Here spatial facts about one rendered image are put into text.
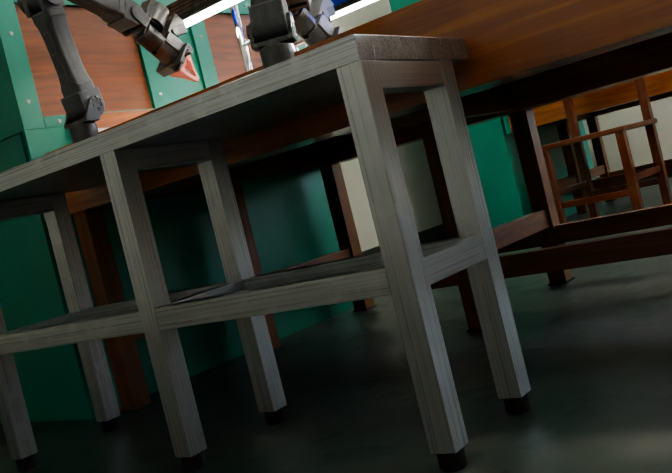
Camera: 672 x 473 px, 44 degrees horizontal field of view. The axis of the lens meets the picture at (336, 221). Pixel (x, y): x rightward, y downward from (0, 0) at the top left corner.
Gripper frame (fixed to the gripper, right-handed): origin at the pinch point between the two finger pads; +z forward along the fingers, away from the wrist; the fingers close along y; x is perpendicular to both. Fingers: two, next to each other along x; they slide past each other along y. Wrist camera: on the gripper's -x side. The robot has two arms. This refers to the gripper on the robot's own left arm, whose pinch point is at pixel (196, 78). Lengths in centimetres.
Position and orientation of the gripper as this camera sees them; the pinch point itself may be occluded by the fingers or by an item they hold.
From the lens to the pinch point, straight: 229.7
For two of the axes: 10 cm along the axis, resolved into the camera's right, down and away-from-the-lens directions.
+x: -2.1, 8.4, -5.0
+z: 6.1, 5.1, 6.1
